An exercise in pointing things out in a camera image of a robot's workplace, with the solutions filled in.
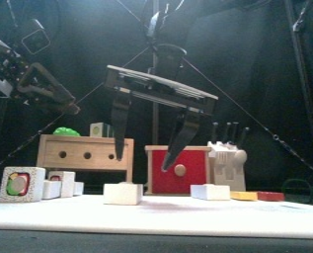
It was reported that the sushi roll toy block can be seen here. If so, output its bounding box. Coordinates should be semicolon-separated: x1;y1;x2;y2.
88;122;115;138

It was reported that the yellow egg sushi block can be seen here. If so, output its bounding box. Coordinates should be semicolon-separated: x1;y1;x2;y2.
230;191;259;202

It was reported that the red sushi topping block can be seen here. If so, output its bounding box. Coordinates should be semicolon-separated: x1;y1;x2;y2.
257;191;285;202

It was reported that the white cube sushi roll print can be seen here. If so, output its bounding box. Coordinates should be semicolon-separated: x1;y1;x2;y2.
0;166;47;204

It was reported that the green toy vegetable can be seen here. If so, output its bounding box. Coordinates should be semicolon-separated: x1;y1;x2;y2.
52;126;82;137

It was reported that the wooden box with round holes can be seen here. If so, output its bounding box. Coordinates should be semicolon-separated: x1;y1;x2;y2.
36;133;135;183

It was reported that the red wooden drawer box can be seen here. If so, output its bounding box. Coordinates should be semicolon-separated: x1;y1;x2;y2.
144;145;213;196

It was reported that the white toy knife block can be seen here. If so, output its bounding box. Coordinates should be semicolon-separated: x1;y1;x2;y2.
206;141;249;192

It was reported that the white cube red print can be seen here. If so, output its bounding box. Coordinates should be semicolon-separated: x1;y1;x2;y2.
48;170;76;198

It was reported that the small white rice block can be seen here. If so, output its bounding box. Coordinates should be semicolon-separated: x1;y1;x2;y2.
42;180;63;200
72;181;84;196

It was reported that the white metal plate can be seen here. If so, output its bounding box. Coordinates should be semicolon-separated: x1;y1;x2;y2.
0;194;313;240

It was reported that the black toy knife handle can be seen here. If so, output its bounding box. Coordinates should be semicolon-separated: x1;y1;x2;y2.
238;126;251;149
231;122;241;146
211;122;219;144
223;122;233;144

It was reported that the thin metal frame pole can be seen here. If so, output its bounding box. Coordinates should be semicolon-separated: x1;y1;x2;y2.
152;0;159;146

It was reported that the thin diagonal brace wire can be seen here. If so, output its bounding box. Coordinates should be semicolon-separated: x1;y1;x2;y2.
0;0;185;174
115;0;313;180

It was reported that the dark cable loop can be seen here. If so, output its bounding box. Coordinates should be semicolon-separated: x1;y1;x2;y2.
281;178;313;204

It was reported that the black side frame pole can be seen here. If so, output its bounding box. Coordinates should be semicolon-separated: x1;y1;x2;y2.
283;0;313;159

